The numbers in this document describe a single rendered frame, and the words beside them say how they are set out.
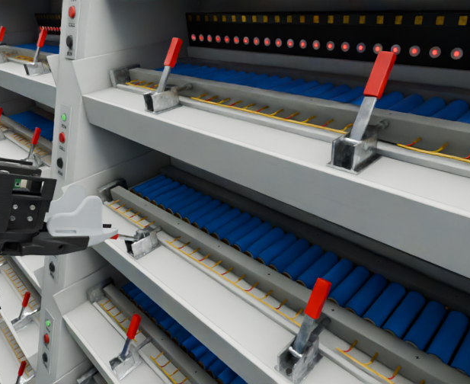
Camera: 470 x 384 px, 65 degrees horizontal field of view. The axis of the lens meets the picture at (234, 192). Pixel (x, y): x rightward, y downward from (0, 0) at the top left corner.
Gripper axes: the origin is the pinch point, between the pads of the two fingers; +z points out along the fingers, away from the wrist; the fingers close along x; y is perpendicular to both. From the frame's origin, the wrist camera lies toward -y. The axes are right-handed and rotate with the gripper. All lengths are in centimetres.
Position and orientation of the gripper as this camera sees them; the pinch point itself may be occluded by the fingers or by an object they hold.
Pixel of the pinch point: (103, 233)
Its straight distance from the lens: 49.8
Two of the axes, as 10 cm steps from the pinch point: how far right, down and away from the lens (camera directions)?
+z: 6.5, 0.9, 7.5
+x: -7.0, -3.1, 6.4
